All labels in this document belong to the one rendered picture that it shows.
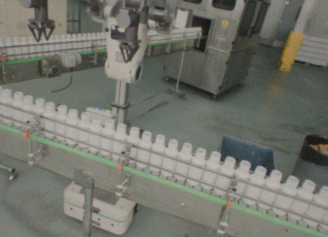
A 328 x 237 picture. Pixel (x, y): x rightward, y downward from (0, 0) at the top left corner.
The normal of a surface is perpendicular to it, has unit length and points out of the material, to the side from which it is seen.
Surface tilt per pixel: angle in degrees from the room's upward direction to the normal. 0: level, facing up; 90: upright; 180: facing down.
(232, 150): 90
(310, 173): 93
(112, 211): 31
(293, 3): 90
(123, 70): 90
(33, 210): 0
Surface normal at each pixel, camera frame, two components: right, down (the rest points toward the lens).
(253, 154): -0.29, 0.39
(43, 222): 0.17, -0.88
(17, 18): 0.81, 0.38
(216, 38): -0.57, 0.29
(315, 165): -0.77, 0.23
